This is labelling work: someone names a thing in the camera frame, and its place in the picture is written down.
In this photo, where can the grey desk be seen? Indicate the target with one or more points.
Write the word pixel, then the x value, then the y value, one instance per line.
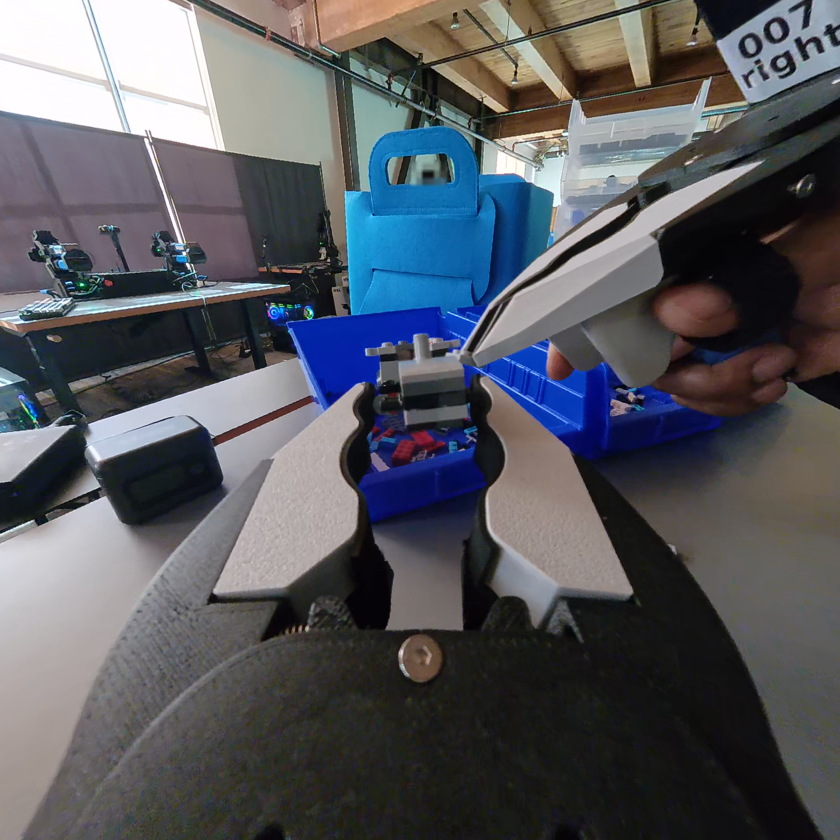
pixel 754 525

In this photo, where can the black power adapter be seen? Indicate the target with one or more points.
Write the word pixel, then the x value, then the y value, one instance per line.
pixel 33 466

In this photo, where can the person's right hand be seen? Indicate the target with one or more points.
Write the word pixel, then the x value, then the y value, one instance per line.
pixel 722 387

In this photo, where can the rainbow-lit computer case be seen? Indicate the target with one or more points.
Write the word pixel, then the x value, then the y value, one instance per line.
pixel 289 313

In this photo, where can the blue plastic bin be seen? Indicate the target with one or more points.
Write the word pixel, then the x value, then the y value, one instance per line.
pixel 590 433
pixel 328 354

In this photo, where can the grey toy brick vehicle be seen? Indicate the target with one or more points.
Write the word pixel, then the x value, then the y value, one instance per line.
pixel 426 387

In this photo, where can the pile of toy bricks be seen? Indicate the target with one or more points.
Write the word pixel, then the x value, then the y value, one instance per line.
pixel 413 449

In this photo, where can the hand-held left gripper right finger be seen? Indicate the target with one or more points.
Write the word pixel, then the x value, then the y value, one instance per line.
pixel 558 525

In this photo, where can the clear plastic drawer stack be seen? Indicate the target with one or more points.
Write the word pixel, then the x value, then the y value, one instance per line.
pixel 617 144

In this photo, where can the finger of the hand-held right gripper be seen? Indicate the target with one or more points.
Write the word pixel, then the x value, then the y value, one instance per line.
pixel 558 253
pixel 590 289

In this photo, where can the black digital timer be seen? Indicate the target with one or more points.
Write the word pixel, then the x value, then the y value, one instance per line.
pixel 151 472

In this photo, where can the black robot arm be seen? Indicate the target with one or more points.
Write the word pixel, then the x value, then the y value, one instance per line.
pixel 59 262
pixel 177 259

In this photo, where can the small heap of toy bricks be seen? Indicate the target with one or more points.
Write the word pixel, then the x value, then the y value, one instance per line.
pixel 630 400

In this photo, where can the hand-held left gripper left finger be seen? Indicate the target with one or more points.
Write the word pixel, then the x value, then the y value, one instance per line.
pixel 289 525

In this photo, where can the blue felt bag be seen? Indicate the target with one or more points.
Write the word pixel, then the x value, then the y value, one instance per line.
pixel 420 249

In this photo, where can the black-legged table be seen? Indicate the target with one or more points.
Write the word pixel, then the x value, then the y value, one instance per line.
pixel 164 298

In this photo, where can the computer keyboard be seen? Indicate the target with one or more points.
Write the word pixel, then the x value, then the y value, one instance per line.
pixel 46 308

